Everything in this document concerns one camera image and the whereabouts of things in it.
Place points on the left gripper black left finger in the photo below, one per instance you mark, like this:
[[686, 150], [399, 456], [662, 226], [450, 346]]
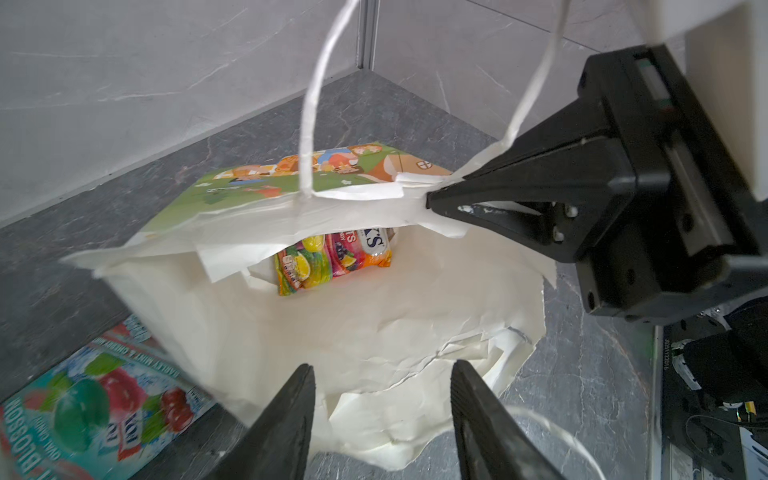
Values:
[[277, 445]]

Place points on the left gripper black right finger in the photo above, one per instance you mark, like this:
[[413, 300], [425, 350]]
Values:
[[490, 444]]

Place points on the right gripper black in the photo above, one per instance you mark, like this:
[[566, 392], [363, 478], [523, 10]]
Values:
[[686, 232]]

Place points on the teal snack packet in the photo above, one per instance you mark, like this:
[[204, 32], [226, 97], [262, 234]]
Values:
[[103, 413]]

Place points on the white floral paper bag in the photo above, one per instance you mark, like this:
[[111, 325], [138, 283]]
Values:
[[381, 341]]

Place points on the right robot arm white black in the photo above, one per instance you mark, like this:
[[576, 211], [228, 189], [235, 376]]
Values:
[[714, 380]]

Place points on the orange pink Fox's candy bag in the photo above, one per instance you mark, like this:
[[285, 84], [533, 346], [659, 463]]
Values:
[[317, 260]]

